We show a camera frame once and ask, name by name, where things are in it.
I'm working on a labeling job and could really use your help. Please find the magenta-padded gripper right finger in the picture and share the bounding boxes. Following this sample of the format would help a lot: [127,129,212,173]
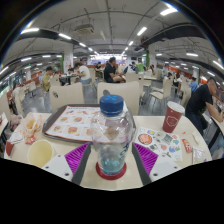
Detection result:
[131,142,184,186]

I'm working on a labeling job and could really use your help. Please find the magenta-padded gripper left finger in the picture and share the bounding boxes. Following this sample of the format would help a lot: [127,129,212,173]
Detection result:
[41,142,93,186]

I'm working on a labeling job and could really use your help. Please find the clear bottle with blue cap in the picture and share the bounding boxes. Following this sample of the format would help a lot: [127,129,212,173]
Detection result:
[89,94,137,177]

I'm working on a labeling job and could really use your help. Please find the colourful sticker sheet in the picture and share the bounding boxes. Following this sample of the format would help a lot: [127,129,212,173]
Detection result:
[134,126,184,158]

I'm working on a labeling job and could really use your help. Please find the red sauce packet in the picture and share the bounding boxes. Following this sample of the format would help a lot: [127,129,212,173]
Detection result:
[24,134,37,145]
[181,138,194,154]

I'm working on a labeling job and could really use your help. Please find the clear plastic packet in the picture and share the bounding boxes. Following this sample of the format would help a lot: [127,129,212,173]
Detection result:
[192,146,207,165]

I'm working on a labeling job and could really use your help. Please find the printed paper tray liner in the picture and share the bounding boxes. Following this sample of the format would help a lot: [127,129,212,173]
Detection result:
[45,105,101,142]

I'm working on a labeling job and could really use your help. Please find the dark brown food tray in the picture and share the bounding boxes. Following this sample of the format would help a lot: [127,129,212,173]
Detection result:
[42,103,101,144]

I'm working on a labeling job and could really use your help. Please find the red paper cup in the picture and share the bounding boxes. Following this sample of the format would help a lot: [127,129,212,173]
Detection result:
[162,100,186,134]

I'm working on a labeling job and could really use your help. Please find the fries paper bag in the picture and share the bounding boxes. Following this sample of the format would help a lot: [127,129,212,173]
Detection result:
[18,112,44,143]

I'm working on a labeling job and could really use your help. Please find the flat round red coaster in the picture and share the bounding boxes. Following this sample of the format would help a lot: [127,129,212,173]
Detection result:
[95,161,128,181]

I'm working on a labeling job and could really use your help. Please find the pink backpack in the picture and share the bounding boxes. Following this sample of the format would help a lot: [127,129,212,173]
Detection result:
[9,114,22,129]

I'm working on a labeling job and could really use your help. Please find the cream neighbouring table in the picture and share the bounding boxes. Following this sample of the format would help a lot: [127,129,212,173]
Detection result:
[0,111,9,138]

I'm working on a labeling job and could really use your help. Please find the cream chair with round hole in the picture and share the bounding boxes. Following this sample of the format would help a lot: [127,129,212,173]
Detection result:
[96,80,141,116]
[49,82,85,113]

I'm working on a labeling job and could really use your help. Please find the white crumpled napkin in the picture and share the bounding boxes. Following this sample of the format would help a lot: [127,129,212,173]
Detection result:
[121,100,130,114]

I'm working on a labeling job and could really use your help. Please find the person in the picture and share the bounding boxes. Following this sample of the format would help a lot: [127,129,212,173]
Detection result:
[73,62,92,85]
[188,76,199,93]
[41,65,54,93]
[184,77,224,134]
[103,56,127,84]

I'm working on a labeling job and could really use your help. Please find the group of cream chairs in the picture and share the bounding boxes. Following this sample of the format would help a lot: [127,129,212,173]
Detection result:
[13,71,193,109]

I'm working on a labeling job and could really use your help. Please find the group of ceiling lights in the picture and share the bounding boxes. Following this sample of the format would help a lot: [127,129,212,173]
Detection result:
[0,6,224,83]

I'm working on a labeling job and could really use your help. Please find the ceiling air conditioner unit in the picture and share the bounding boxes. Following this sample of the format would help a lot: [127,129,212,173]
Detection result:
[74,23,95,36]

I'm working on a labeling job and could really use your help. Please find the cream paper cup brown handle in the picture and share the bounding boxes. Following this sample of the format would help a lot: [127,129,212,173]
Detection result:
[26,138,55,169]

